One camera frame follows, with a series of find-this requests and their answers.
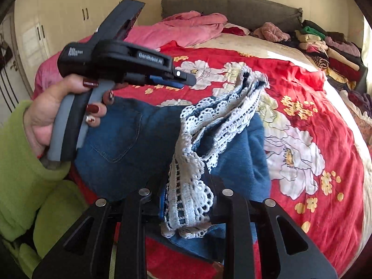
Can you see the hanging bags on door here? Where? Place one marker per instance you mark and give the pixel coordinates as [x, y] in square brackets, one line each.
[6, 53]

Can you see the grey upholstered headboard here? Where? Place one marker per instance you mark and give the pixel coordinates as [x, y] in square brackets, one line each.
[250, 14]

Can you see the cream white wardrobe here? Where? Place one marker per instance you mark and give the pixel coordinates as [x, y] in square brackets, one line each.
[44, 27]

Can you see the red pillow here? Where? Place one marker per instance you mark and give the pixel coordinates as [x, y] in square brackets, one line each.
[230, 28]

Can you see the red floral bed cover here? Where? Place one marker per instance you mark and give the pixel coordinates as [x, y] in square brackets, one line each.
[316, 172]

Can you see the pink plush quilt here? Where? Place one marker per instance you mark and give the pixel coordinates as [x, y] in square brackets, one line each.
[186, 29]

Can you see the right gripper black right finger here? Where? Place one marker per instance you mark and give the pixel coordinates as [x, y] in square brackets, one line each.
[285, 250]

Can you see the blue denim pants lace hem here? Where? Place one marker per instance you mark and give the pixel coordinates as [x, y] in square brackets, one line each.
[179, 145]

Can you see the stack of folded clothes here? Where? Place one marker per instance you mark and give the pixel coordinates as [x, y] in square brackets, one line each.
[332, 53]

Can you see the floral fabric laundry basket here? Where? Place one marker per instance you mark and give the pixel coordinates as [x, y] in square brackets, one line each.
[360, 107]

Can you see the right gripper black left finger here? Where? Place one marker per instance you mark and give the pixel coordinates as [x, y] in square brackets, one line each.
[108, 240]

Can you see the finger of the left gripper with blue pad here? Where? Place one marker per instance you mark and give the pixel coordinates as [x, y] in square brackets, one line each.
[156, 80]

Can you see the pink fuzzy garment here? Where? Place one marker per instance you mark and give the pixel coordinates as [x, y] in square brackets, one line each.
[268, 31]

